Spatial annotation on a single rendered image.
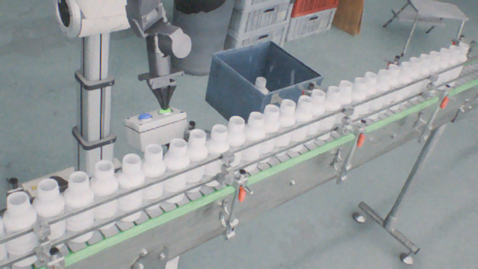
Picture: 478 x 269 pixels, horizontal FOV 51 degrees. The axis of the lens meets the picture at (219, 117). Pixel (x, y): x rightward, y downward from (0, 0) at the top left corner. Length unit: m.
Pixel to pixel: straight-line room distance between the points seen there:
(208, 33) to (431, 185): 1.70
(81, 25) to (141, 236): 0.67
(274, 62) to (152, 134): 0.99
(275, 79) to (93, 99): 0.80
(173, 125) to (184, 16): 2.18
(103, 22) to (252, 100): 0.60
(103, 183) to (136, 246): 0.21
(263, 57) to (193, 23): 1.31
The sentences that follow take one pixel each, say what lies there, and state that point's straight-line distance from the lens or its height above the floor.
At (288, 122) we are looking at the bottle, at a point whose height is 1.12.
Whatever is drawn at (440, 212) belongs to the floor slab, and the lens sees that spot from 3.13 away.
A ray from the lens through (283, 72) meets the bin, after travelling 2.11.
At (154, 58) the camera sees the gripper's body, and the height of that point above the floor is 1.26.
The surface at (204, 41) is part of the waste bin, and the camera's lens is 3.46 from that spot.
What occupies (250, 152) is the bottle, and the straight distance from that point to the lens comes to 1.29.
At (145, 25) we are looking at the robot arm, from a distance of 1.20.
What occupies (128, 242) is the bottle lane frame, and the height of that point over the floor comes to 0.97.
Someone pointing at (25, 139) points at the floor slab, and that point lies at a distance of 2.98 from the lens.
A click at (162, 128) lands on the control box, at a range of 1.27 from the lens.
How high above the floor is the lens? 1.87
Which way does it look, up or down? 35 degrees down
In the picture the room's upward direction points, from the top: 11 degrees clockwise
